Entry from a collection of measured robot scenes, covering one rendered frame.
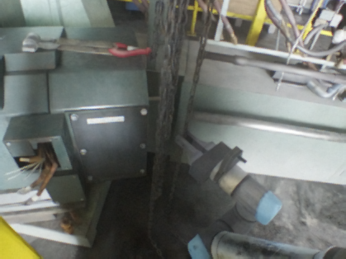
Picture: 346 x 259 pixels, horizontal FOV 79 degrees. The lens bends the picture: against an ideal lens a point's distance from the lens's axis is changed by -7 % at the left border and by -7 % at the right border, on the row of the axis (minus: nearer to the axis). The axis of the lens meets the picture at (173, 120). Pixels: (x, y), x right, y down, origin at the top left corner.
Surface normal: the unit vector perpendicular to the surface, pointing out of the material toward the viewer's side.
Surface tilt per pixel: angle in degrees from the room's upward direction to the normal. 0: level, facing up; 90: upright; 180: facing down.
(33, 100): 45
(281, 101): 90
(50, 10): 90
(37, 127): 0
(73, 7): 90
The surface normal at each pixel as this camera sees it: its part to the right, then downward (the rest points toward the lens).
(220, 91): -0.11, 0.66
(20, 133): 0.11, -0.73
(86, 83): 0.25, -0.04
